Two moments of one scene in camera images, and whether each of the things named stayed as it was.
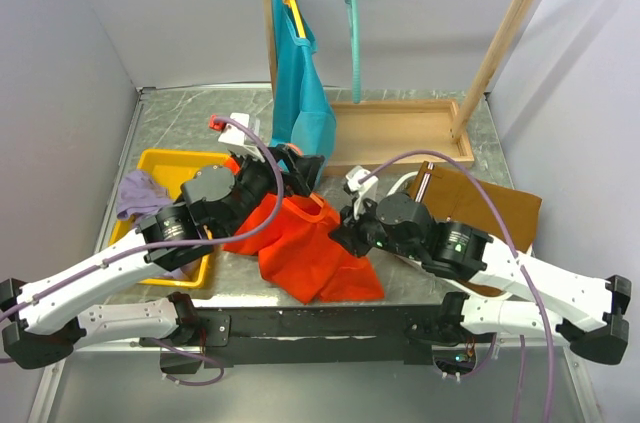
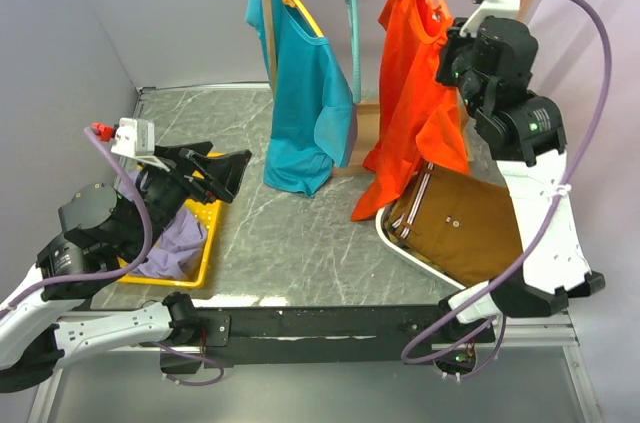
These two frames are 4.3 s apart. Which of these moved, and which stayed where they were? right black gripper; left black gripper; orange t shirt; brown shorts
Moved: right black gripper; left black gripper; orange t shirt
Stayed: brown shorts
